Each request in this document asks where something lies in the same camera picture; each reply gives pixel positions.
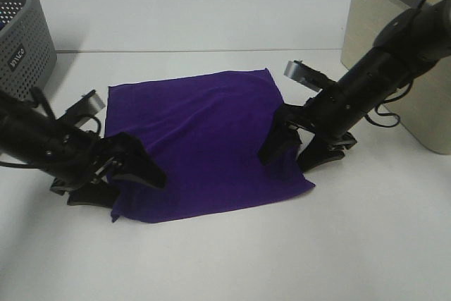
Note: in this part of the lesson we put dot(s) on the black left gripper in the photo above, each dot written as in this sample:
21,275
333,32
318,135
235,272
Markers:
88,159

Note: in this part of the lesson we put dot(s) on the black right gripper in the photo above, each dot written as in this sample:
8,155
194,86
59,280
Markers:
329,115

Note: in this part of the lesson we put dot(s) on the purple towel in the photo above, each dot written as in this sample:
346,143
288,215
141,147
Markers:
204,132

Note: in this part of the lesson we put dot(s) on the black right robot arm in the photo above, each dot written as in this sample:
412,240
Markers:
409,46

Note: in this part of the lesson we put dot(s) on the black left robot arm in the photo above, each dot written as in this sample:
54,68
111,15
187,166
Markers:
32,134

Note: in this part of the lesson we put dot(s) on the grey perforated plastic basket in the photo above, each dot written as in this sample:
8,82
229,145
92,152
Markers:
28,56

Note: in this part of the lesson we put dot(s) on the beige plastic bin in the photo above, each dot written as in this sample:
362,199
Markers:
425,111

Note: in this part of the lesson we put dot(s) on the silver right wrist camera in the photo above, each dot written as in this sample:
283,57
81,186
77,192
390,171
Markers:
307,76

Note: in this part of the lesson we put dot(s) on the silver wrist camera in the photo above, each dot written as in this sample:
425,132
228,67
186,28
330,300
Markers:
84,109
307,76

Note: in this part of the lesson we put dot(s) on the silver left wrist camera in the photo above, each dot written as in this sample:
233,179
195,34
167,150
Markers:
84,109

